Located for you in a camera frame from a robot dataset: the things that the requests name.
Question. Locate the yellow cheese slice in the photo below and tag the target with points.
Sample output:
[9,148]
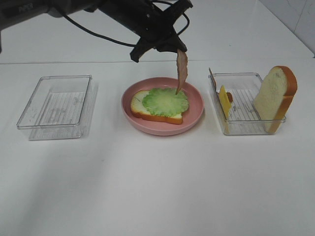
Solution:
[226,106]

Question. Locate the clear right plastic container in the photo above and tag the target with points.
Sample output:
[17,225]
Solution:
[243,119]

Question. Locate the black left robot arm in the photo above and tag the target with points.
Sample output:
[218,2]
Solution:
[13,12]

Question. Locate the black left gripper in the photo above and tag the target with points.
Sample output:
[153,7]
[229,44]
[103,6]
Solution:
[153,25]

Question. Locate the green lettuce leaf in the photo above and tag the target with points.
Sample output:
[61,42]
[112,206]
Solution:
[165,102]

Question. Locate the pink round plate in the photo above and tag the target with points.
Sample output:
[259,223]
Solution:
[190,117]

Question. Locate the bacon strip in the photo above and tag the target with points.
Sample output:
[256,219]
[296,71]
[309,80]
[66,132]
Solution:
[182,70]
[229,95]

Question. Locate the upright bread slice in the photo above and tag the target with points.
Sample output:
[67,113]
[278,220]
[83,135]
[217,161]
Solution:
[275,96]

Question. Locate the clear plastic container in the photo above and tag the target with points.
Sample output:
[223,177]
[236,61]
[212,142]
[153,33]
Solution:
[58,108]
[243,119]

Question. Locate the white bread slice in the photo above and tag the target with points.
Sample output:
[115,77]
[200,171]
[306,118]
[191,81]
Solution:
[139,111]

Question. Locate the clear left plastic container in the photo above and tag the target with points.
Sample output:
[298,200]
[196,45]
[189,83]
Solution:
[58,108]

